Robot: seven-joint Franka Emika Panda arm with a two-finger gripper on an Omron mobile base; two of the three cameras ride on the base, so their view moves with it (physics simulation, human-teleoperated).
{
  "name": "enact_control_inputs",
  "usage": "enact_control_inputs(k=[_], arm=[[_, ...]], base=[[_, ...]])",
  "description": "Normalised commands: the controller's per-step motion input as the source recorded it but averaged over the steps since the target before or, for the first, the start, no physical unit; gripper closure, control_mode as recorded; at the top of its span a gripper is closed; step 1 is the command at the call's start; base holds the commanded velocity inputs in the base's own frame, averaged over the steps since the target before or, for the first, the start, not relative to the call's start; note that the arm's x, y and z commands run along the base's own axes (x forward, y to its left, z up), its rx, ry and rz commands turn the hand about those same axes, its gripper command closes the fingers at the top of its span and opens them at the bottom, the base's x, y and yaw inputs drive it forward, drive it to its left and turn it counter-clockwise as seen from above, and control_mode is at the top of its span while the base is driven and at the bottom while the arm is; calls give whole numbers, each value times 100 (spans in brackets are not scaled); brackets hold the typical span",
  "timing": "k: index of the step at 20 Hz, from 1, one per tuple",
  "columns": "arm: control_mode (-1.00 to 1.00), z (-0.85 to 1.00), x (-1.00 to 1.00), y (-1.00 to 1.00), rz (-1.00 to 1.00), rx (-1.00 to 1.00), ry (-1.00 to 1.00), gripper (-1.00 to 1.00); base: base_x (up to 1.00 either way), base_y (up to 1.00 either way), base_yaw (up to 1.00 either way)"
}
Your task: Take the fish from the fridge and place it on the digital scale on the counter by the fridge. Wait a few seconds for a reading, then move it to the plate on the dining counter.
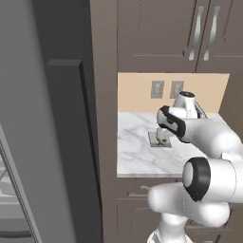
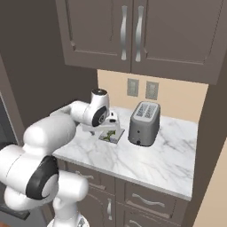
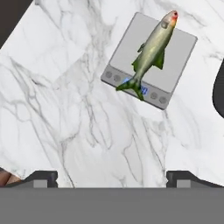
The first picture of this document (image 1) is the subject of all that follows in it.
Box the brown tall cabinet panel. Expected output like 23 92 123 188
89 0 120 243

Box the silver cupboard handle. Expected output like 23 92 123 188
188 5 205 62
202 5 222 62

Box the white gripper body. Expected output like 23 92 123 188
157 124 171 140

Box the brown lower cupboard door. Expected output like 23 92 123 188
117 198 164 243

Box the grey fridge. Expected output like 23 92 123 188
0 0 104 243

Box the brown upper cupboard door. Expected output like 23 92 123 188
196 0 243 74
117 0 207 65

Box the brown drawer front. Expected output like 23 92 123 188
117 178 188 199

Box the dark fridge door handle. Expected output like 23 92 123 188
45 59 100 243

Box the grey wall outlet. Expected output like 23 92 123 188
150 80 165 100
169 80 185 100

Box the brown cupboard door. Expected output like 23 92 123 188
196 0 243 74
117 0 207 65
117 198 164 243

